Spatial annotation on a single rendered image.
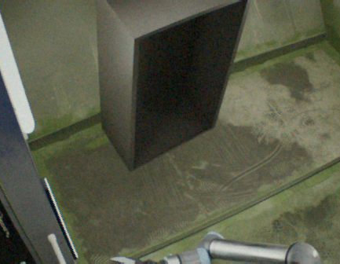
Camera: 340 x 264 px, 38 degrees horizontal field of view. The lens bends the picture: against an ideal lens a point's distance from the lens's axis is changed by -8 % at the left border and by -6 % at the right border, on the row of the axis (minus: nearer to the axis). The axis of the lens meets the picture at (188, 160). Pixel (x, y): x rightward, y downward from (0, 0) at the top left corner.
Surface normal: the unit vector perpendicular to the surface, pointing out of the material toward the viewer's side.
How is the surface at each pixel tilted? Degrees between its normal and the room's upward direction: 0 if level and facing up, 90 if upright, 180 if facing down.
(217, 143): 0
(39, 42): 57
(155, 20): 12
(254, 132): 0
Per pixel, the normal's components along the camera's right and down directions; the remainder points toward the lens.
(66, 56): 0.40, 0.26
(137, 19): 0.11, -0.45
